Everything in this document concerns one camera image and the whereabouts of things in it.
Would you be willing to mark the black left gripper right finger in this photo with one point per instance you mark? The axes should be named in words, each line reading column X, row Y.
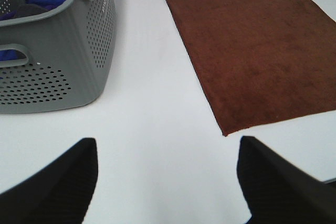
column 278, row 192

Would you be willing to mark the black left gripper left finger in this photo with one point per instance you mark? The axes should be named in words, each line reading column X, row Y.
column 61, row 192

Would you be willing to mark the brown towel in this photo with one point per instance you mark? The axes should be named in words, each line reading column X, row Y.
column 259, row 61

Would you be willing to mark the grey perforated plastic basket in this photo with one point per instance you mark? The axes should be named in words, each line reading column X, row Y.
column 64, row 56

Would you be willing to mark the dark grey cloth in basket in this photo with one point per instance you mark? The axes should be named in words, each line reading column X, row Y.
column 29, row 10

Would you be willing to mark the blue cloth in basket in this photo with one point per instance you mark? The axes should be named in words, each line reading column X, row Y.
column 47, row 4

